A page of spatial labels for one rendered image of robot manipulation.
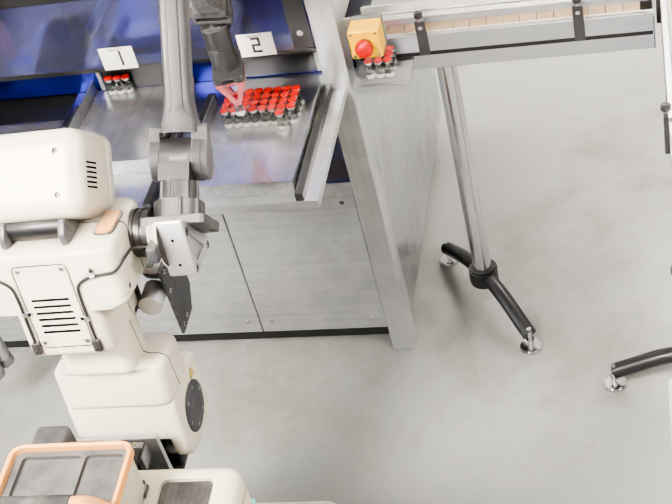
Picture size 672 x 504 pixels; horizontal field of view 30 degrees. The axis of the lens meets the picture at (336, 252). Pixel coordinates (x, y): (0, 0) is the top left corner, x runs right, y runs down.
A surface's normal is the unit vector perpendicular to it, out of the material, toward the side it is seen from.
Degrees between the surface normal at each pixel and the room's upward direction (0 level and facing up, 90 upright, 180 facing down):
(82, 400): 82
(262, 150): 0
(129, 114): 0
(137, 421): 82
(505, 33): 90
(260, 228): 90
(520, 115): 0
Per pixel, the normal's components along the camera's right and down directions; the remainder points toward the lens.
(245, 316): -0.15, 0.68
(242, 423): -0.21, -0.73
